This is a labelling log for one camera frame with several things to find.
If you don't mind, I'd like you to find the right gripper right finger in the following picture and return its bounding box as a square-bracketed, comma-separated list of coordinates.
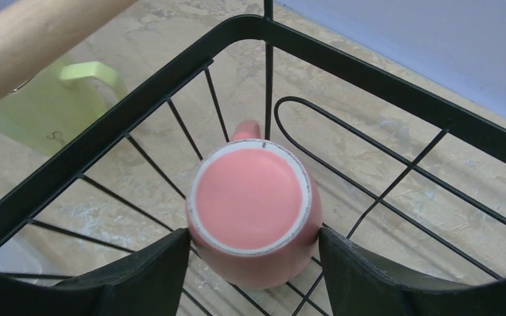
[319, 227, 506, 315]

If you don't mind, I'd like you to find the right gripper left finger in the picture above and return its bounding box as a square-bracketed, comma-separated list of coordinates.
[0, 228, 190, 315]

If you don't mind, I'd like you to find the black wire dish rack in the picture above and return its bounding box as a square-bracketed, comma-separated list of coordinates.
[0, 0, 506, 316]

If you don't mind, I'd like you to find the pink mug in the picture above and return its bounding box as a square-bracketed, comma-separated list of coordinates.
[186, 120, 322, 290]

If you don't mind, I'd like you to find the green mug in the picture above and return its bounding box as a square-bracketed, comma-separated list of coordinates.
[0, 54, 128, 157]

